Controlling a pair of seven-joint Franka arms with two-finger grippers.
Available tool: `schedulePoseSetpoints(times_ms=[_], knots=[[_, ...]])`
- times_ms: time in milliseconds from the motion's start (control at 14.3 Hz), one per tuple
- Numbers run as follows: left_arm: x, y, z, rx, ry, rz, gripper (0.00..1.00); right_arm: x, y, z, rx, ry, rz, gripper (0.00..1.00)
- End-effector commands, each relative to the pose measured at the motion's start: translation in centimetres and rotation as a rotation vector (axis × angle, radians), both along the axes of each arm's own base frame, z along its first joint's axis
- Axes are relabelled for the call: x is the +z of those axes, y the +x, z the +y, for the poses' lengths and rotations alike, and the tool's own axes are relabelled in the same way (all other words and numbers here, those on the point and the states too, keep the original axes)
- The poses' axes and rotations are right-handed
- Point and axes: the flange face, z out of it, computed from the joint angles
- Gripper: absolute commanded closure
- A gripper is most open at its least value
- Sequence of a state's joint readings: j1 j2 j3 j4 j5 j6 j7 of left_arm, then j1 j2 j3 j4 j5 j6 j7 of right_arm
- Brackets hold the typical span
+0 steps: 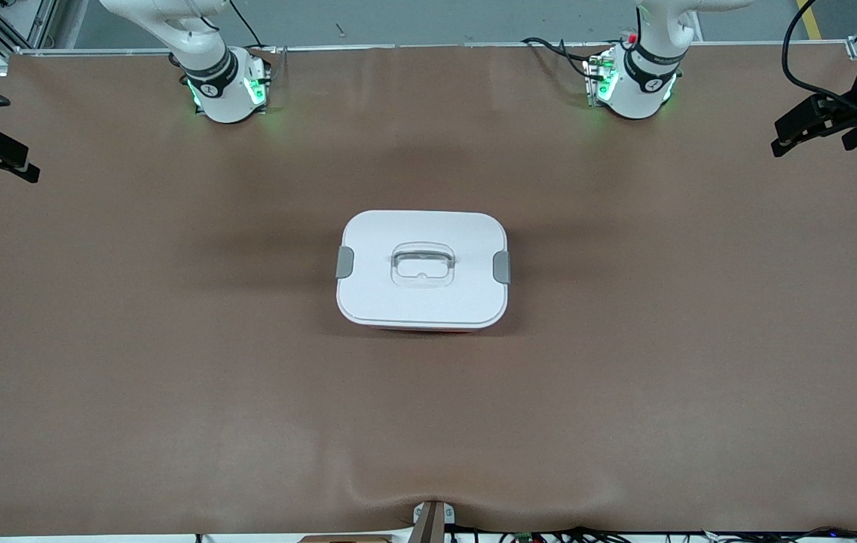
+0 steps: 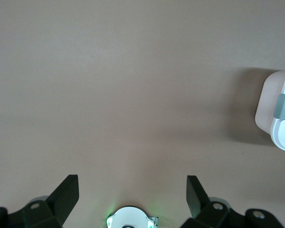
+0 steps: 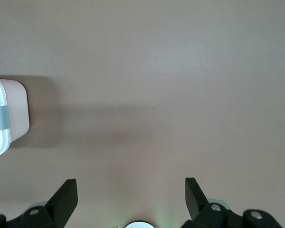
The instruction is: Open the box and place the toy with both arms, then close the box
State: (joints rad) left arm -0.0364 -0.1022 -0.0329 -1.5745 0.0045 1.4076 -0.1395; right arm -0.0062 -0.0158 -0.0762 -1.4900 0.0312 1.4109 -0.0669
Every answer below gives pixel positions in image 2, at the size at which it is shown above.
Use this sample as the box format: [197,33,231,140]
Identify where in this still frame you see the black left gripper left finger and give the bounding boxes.
[0,175,80,228]

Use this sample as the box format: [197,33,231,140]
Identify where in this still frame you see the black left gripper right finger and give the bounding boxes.
[181,175,280,228]

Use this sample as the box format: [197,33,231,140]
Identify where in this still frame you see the gray lid latch clip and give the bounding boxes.
[274,93,285,119]

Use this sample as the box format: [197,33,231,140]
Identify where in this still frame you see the pink plastic box base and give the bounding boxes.
[255,70,285,137]

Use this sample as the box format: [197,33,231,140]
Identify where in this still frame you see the brown table mat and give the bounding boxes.
[0,0,285,228]

